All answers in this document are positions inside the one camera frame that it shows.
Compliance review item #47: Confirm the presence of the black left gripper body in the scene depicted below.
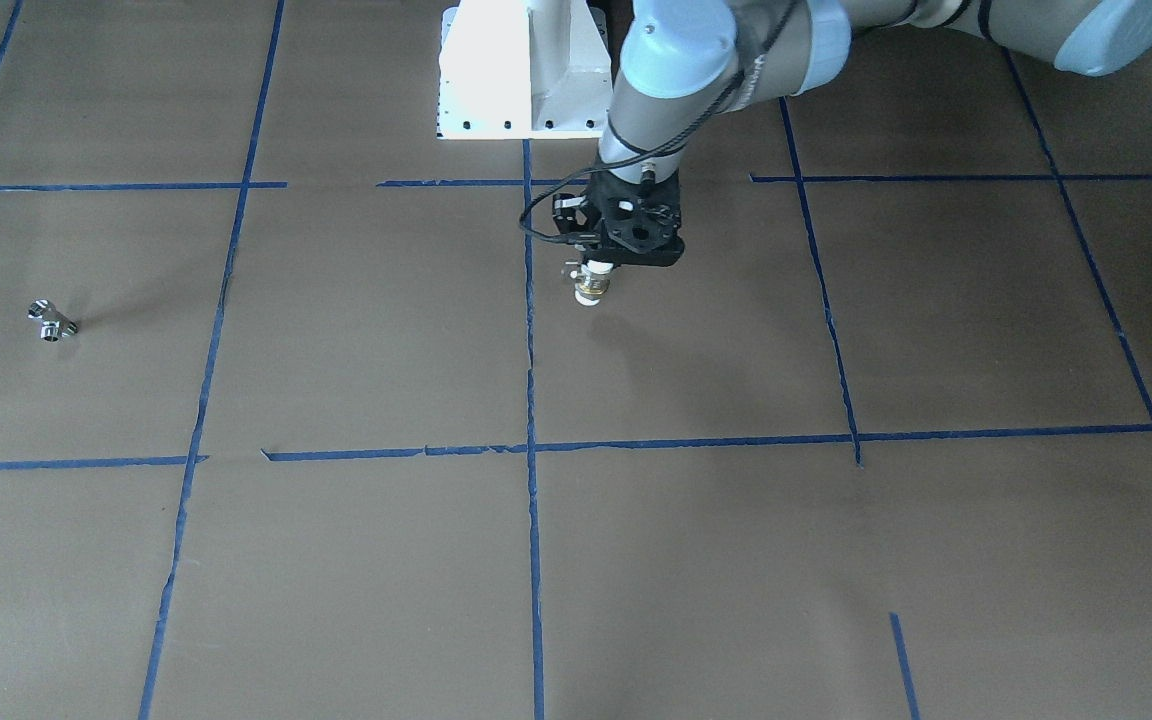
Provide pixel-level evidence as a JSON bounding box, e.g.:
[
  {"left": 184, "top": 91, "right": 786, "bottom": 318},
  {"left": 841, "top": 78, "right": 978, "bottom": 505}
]
[{"left": 550, "top": 172, "right": 627, "bottom": 263}]

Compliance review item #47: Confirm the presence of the white PPR brass fitting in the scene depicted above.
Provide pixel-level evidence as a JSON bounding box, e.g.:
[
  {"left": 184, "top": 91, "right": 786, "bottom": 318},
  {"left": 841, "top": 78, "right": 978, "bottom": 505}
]
[{"left": 564, "top": 260, "right": 616, "bottom": 306}]

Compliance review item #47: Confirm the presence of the chrome angle valve fitting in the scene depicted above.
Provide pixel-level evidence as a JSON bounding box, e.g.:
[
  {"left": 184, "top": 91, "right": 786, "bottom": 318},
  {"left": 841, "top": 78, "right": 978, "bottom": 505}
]
[{"left": 26, "top": 300, "right": 79, "bottom": 343}]

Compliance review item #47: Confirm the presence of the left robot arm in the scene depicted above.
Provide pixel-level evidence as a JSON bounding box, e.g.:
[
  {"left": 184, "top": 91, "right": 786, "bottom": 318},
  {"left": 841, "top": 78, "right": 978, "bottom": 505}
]
[{"left": 545, "top": 1, "right": 1152, "bottom": 266}]

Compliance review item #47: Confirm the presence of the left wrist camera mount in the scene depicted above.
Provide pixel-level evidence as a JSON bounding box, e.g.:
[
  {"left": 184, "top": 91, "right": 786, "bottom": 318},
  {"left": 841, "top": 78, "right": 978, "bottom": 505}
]
[{"left": 593, "top": 174, "right": 685, "bottom": 266}]

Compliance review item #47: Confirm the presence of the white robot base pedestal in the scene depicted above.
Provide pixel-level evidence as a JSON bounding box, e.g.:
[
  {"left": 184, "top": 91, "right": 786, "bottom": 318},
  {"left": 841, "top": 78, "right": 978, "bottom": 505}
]
[{"left": 435, "top": 1, "right": 613, "bottom": 141}]

